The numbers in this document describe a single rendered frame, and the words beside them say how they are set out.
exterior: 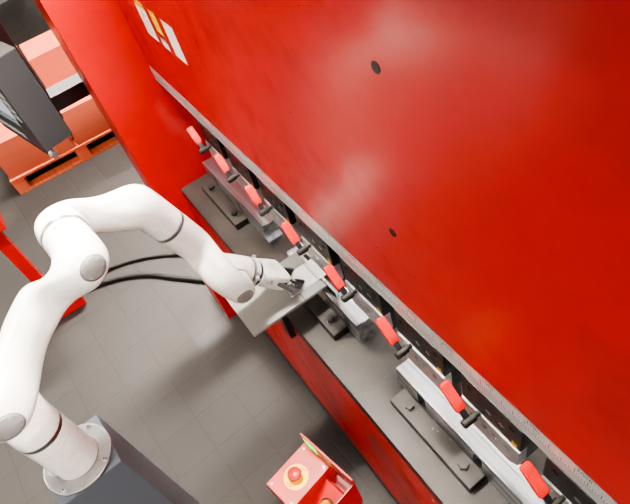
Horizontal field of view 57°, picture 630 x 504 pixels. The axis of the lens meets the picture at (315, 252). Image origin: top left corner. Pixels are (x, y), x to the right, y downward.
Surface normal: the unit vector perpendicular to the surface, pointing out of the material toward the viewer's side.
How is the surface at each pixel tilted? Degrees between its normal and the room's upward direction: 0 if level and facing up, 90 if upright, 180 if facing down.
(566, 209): 90
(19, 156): 90
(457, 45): 90
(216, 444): 0
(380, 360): 0
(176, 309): 0
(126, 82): 90
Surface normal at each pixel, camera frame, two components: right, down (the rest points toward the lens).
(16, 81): 0.73, 0.40
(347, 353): -0.22, -0.64
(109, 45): 0.54, 0.54
